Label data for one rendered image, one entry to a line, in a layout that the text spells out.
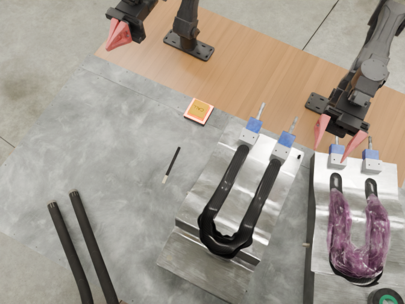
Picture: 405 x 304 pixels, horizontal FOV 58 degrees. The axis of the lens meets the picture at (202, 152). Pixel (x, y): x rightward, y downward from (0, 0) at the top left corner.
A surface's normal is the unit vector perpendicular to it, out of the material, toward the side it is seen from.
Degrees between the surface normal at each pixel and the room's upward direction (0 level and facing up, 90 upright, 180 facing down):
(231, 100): 0
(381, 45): 1
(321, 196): 29
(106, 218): 0
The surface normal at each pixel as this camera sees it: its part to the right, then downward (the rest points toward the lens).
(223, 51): 0.00, -0.40
